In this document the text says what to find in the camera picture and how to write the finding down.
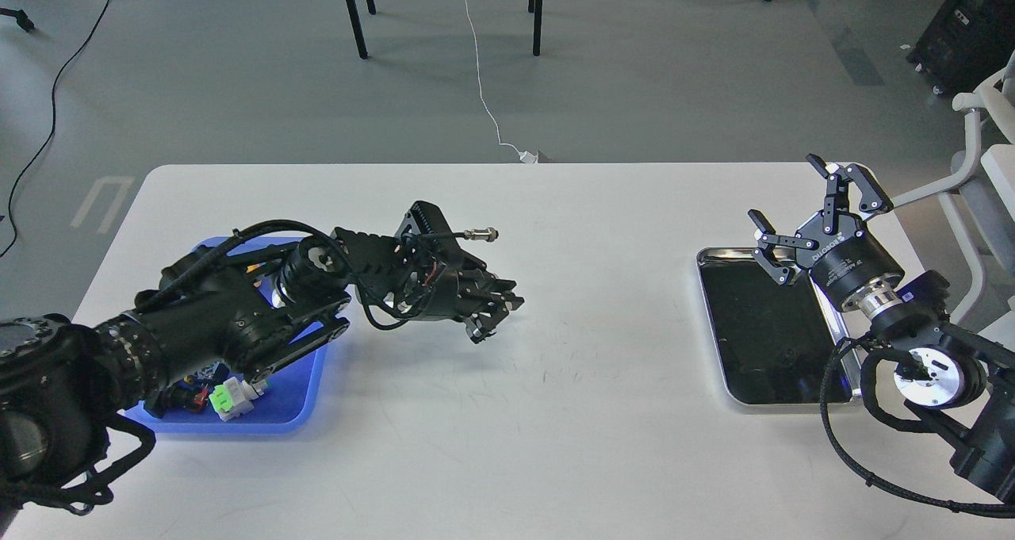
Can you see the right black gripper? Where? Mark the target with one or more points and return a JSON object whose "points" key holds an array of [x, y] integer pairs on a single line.
{"points": [[835, 247]]}

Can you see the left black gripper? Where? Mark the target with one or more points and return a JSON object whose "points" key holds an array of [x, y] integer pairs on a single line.
{"points": [[461, 289]]}

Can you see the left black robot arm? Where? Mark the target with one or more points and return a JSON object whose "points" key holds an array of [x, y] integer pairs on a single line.
{"points": [[65, 386]]}

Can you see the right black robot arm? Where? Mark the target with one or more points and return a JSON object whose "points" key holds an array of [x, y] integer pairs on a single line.
{"points": [[922, 373]]}

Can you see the white green connector part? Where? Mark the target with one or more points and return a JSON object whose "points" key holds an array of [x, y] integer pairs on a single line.
{"points": [[234, 397]]}

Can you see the silver metal tray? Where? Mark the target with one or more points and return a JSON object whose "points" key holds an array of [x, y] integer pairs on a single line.
{"points": [[772, 341]]}

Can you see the white office chair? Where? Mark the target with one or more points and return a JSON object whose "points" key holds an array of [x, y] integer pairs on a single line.
{"points": [[981, 176]]}

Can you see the blue plastic tray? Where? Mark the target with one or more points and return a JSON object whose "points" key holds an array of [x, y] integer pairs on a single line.
{"points": [[285, 397]]}

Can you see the black equipment case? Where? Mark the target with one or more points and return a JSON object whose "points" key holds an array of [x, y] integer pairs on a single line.
{"points": [[966, 42]]}

